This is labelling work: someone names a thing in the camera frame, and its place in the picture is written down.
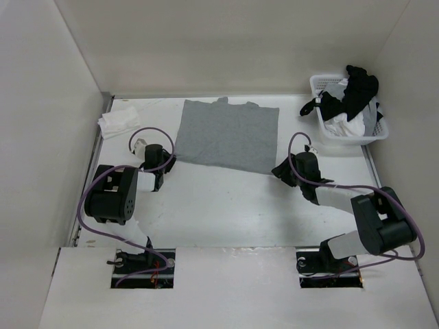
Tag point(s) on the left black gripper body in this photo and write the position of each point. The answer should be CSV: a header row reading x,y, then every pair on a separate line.
x,y
166,160

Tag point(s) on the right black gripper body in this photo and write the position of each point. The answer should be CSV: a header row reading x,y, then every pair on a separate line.
x,y
294,162

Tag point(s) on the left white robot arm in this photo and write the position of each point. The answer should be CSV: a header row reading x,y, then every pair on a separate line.
x,y
107,206

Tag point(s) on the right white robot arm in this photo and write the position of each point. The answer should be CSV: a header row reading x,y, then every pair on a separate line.
x,y
381,225

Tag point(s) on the folded white tank top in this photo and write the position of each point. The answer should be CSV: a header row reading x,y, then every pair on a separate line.
x,y
112,124

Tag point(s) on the black tank top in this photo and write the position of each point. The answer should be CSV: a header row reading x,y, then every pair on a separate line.
x,y
332,101

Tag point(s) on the white plastic laundry basket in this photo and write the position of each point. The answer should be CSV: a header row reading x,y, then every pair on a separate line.
x,y
380,132

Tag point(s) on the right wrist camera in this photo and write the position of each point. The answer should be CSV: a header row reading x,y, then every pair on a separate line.
x,y
311,149

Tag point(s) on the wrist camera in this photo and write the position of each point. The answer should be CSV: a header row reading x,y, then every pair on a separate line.
x,y
139,148
311,149

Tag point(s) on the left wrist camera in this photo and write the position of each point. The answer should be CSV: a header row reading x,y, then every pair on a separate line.
x,y
139,148

